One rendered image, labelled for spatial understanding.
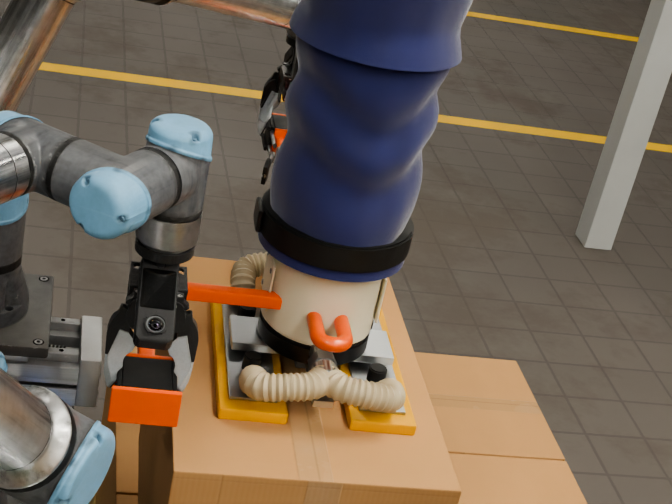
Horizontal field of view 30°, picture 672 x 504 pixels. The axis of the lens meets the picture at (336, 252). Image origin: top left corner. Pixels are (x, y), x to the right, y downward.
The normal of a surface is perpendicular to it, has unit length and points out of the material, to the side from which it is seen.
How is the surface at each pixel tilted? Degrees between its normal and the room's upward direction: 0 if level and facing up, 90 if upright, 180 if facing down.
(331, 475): 0
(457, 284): 0
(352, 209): 76
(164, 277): 30
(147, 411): 90
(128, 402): 90
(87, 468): 96
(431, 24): 97
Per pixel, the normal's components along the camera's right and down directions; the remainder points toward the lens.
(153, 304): 0.24, -0.51
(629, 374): 0.20, -0.87
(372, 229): 0.48, 0.40
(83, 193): -0.44, 0.35
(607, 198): 0.15, 0.48
